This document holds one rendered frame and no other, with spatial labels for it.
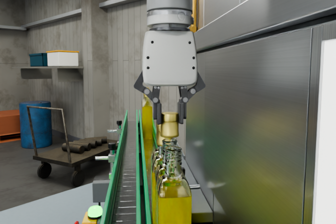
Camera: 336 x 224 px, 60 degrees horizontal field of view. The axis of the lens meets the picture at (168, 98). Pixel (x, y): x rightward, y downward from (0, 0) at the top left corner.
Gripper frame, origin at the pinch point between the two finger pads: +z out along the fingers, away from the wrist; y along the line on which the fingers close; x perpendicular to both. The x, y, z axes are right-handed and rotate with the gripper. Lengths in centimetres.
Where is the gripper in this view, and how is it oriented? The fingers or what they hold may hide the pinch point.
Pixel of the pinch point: (169, 112)
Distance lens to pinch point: 55.2
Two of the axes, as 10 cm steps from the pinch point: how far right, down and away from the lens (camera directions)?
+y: -9.9, 0.1, -1.2
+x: 1.2, 1.0, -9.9
